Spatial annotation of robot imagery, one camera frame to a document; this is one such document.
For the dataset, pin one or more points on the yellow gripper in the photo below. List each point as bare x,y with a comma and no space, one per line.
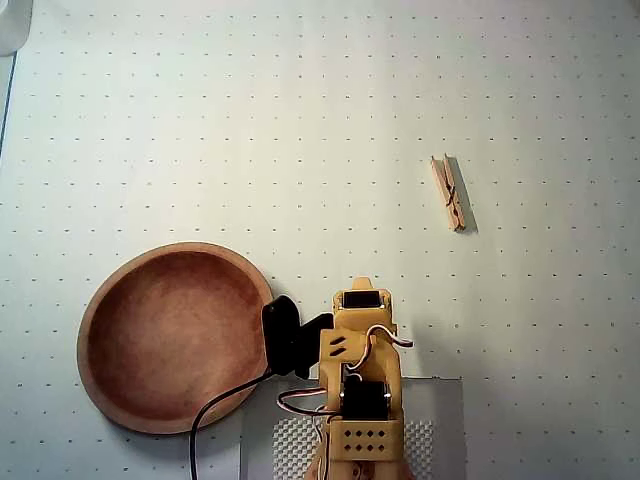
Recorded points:
361,300

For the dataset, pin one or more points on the wooden clothespin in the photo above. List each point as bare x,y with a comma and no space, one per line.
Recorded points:
457,220

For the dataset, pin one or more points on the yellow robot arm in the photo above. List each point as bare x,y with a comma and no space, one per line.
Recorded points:
385,370

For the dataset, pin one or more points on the brown robot base board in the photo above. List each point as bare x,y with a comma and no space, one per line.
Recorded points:
406,472

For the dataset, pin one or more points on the round wooden bowl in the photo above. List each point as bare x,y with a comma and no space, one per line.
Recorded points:
165,340

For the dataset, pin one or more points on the white dotted paper sheet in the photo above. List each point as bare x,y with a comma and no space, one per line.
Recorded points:
320,125

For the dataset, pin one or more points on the white mesh anti-slip mat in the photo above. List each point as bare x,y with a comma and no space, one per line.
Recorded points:
295,450

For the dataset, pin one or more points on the white rounded object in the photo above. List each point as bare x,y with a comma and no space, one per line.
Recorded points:
12,25

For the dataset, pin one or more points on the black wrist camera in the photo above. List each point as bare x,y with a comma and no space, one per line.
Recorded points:
282,340

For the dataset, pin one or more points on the gray base plate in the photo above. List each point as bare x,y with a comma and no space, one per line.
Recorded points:
445,415

